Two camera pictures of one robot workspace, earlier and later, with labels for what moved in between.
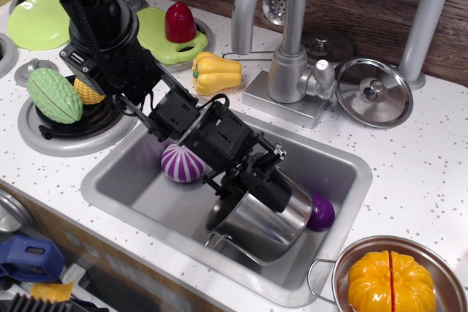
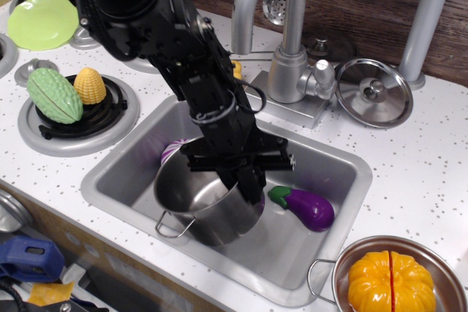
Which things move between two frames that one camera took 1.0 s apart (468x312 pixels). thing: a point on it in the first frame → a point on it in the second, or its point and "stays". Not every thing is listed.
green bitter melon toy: [53, 97] stays
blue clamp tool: [31, 258] stays
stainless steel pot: [260, 232] → [208, 209]
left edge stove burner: [9, 55] stays
